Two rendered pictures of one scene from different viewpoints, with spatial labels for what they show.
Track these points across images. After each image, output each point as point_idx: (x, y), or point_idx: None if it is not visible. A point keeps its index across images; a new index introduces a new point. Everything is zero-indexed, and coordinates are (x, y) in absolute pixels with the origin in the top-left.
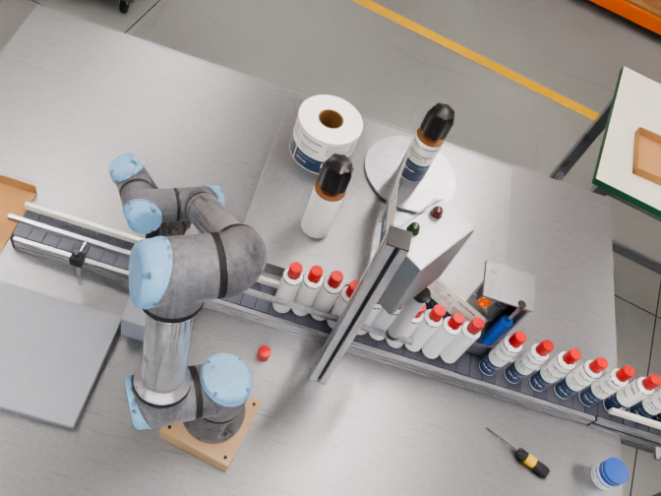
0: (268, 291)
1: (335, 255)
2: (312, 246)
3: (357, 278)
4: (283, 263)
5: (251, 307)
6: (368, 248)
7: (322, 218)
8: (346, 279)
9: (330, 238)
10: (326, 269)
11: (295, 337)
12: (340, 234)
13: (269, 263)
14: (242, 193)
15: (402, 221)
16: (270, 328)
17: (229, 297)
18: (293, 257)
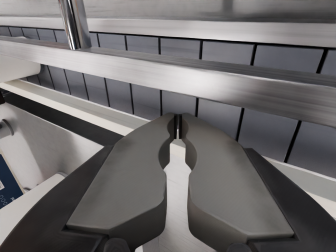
0: (57, 79)
1: (40, 149)
2: (60, 162)
3: (14, 120)
4: (68, 137)
5: (57, 32)
6: (28, 157)
7: (9, 207)
8: (18, 118)
9: (54, 171)
10: (35, 130)
11: (33, 12)
12: (50, 175)
13: (81, 136)
14: (173, 246)
15: (30, 182)
16: (60, 15)
17: (94, 44)
18: (65, 147)
